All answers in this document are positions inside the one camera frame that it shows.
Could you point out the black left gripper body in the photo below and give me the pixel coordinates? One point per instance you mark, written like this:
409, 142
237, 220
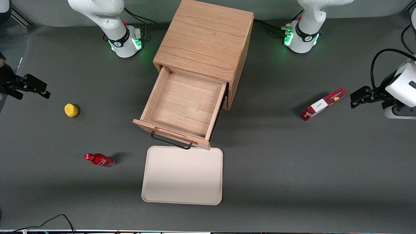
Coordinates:
379, 95

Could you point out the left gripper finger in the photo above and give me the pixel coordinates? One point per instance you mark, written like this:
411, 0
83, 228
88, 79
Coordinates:
388, 104
357, 101

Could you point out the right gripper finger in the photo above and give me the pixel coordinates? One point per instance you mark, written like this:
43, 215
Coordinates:
14, 94
43, 94

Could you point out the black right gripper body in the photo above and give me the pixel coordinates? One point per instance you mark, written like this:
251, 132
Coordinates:
7, 81

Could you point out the wooden drawer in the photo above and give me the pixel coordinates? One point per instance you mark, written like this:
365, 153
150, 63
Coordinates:
185, 100

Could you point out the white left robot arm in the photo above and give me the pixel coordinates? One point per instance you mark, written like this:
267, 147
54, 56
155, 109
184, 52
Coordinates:
307, 29

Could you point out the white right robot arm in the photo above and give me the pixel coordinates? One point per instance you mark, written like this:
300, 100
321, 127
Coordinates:
107, 16

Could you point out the wooden drawer cabinet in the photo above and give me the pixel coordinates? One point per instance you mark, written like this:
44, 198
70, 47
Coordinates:
204, 35

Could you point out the yellow lemon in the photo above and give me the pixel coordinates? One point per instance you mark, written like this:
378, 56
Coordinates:
71, 110

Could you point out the red tartan cookie box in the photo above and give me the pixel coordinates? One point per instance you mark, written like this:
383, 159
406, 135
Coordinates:
321, 104

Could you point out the red drink bottle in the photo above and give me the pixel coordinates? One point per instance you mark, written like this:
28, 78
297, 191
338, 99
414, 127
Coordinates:
99, 159

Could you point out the beige plastic tray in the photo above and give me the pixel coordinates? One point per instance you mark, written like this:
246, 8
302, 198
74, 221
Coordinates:
182, 177

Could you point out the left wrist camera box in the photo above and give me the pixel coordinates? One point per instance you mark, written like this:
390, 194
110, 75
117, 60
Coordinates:
365, 91

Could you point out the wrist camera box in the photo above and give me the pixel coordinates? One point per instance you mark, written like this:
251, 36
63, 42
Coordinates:
365, 91
35, 83

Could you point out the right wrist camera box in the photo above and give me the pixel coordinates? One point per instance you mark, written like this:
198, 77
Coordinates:
35, 83

